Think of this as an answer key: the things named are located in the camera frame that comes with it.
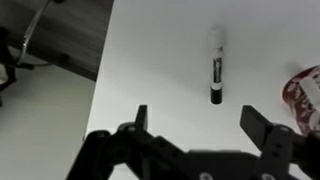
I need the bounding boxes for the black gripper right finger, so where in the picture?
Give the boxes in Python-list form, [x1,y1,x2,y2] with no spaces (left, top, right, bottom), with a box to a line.
[239,104,320,180]

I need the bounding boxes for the black and white marker pen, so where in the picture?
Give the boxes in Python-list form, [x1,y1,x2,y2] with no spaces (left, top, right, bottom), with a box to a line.
[209,27,225,105]

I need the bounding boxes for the red patterned paper cup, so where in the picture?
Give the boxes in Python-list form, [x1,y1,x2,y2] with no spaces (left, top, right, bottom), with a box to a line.
[282,64,320,136]

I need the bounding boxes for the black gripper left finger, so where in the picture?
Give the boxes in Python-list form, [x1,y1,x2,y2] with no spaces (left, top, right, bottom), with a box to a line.
[66,104,188,180]

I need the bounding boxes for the dark work table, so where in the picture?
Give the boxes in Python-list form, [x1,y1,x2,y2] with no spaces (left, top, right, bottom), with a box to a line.
[0,0,115,83]

